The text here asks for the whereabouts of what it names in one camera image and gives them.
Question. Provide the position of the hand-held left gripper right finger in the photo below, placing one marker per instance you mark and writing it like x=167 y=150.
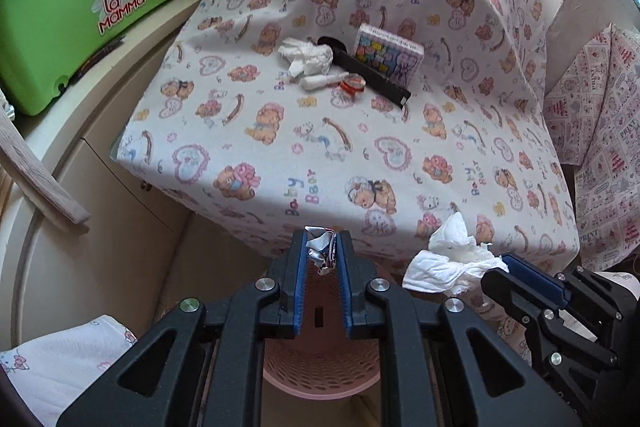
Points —
x=345 y=287

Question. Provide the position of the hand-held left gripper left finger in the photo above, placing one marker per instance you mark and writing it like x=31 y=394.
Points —
x=299 y=287

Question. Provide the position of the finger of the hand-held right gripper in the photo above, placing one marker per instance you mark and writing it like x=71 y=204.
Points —
x=510 y=297
x=532 y=281

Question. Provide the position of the silver foil wrapper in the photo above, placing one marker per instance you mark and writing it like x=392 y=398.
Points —
x=322 y=249

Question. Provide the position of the large white tissue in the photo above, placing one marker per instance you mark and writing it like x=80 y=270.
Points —
x=450 y=257

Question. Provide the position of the pink perforated plastic basket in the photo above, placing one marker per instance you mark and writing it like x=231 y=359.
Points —
x=320 y=367

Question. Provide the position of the black bar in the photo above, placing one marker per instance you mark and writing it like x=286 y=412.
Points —
x=385 y=89

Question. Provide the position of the white plastic tube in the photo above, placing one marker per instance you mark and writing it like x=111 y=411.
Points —
x=320 y=82

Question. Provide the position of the small white tissue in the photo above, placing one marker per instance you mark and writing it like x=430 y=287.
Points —
x=310 y=56

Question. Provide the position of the colourful printed small box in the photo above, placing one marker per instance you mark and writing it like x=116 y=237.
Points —
x=387 y=57

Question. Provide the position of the bear print cloth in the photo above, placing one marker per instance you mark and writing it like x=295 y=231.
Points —
x=400 y=187

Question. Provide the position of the pink patterned cloth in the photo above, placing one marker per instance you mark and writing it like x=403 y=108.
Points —
x=600 y=157

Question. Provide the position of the cream cabinet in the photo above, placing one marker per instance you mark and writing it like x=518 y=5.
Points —
x=100 y=217

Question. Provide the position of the white kitty print cloth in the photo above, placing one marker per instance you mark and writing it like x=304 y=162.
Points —
x=55 y=362

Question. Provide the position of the pale wooden stick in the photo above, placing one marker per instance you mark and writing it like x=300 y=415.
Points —
x=40 y=172

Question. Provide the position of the green plastic box daisy print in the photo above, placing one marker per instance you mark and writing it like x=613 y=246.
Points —
x=60 y=32

